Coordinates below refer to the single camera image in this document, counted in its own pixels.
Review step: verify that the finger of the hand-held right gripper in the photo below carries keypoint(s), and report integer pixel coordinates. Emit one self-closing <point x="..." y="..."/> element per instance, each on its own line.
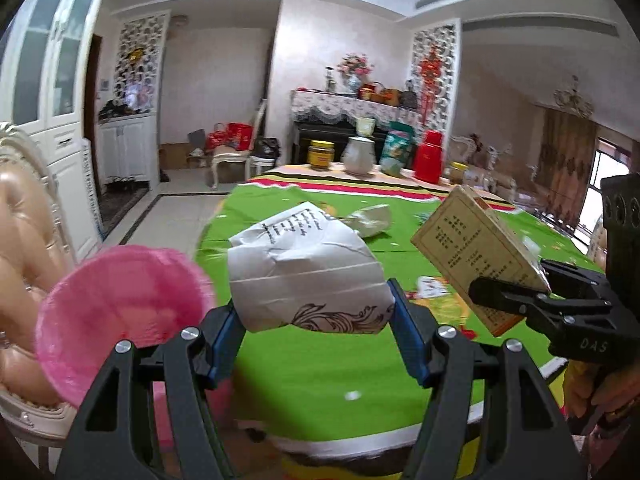
<point x="502" y="297"/>
<point x="575" y="277"/>

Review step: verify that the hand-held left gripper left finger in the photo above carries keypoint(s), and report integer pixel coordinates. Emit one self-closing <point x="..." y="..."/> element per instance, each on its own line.
<point x="227" y="345"/>

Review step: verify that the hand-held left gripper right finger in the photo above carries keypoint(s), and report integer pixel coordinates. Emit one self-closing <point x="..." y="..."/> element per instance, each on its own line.
<point x="407" y="340"/>

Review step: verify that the beige printed carton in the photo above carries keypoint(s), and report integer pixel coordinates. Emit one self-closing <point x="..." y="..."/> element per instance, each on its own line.
<point x="465" y="240"/>

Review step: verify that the white paper bag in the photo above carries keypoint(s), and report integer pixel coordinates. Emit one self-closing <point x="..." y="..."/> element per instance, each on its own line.
<point x="300" y="270"/>

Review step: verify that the teal patterned wrapper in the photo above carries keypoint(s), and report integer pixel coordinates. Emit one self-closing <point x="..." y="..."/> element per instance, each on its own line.
<point x="422" y="217"/>

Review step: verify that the pink lined waste bin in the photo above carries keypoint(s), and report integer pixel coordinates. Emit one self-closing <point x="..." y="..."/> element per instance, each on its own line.
<point x="115" y="300"/>

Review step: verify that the beige paper box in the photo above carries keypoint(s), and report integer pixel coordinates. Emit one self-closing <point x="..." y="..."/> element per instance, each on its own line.
<point x="370" y="220"/>

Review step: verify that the person's right hand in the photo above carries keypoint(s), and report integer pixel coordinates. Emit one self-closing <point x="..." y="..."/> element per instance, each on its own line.
<point x="615" y="395"/>

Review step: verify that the green printed tablecloth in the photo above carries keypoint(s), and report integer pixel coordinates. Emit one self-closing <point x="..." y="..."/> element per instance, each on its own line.
<point x="320" y="375"/>

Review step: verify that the window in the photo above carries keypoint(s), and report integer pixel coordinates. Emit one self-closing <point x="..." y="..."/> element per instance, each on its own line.
<point x="595" y="170"/>

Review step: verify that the brown patterned curtain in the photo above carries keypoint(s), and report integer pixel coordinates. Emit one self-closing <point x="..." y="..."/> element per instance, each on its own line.
<point x="567" y="160"/>

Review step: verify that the ornate beige sofa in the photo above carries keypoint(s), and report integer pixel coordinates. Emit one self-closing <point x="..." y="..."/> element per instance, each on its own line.
<point x="495" y="170"/>

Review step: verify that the small glass jar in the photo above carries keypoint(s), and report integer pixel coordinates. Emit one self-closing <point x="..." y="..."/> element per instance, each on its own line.
<point x="457" y="174"/>

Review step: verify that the red thermos jug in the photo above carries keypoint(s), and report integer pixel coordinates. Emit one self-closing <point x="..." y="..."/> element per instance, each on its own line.
<point x="429" y="157"/>

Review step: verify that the dark floor rug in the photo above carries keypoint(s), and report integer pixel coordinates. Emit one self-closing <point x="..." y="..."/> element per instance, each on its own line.
<point x="120" y="207"/>

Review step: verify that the chandelier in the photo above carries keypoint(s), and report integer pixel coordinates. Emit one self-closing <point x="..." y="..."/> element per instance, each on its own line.
<point x="574" y="100"/>

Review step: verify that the green printed bag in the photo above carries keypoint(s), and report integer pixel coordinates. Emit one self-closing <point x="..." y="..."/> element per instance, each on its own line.
<point x="396" y="150"/>

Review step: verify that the white dining chair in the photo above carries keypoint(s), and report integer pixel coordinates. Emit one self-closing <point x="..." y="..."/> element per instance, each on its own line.
<point x="230" y="160"/>

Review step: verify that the white ceramic jar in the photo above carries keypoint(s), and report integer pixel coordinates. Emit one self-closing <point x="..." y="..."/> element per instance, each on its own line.
<point x="358" y="157"/>

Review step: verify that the brown cardboard box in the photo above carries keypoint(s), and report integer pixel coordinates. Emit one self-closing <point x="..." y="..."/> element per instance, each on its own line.
<point x="175" y="156"/>

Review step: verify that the black bag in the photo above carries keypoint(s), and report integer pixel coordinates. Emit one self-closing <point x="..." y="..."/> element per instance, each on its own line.
<point x="266" y="149"/>

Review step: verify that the yellow lid jar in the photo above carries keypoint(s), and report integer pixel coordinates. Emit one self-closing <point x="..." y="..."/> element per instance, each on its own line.
<point x="320" y="155"/>

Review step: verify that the white lattice board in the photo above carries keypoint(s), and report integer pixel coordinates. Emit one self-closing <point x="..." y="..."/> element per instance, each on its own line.
<point x="92" y="190"/>

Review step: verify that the open grey carton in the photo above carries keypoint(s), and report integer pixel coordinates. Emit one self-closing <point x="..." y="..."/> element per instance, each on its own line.
<point x="196" y="141"/>

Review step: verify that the small red gift bag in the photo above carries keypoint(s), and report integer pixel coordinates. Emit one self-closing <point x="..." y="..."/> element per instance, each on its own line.
<point x="216" y="137"/>

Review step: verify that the white shoe cabinet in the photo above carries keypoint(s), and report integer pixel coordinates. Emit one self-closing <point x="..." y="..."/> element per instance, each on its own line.
<point x="125" y="150"/>

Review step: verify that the black handbag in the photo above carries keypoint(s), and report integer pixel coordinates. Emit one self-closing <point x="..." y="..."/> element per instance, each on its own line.
<point x="410" y="97"/>

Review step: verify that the black piano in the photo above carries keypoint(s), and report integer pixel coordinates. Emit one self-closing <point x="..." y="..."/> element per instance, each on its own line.
<point x="325" y="132"/>

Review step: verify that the ornate beige leather chair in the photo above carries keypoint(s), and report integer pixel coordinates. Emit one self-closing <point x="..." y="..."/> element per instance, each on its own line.
<point x="25" y="240"/>

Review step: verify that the brown wicker basket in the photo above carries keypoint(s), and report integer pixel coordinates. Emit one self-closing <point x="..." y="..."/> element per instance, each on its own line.
<point x="384" y="95"/>

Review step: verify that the lace piano cover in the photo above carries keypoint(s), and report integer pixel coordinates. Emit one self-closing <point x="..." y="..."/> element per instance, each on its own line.
<point x="340" y="107"/>

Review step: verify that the tall white glass-door cabinet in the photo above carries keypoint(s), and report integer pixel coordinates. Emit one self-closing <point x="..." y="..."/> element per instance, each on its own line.
<point x="65" y="150"/>

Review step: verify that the dark clutter pile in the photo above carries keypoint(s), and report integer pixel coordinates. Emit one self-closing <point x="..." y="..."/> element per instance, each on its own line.
<point x="112" y="110"/>

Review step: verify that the flower vase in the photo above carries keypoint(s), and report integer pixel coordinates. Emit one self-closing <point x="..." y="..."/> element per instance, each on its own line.
<point x="354" y="72"/>

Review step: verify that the red knot wall hanging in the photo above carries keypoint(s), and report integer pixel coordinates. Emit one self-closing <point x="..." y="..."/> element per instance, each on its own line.
<point x="431" y="67"/>

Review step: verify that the white lattice wall panel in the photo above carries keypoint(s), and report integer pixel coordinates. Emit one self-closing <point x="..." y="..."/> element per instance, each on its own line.
<point x="142" y="45"/>
<point x="447" y="60"/>

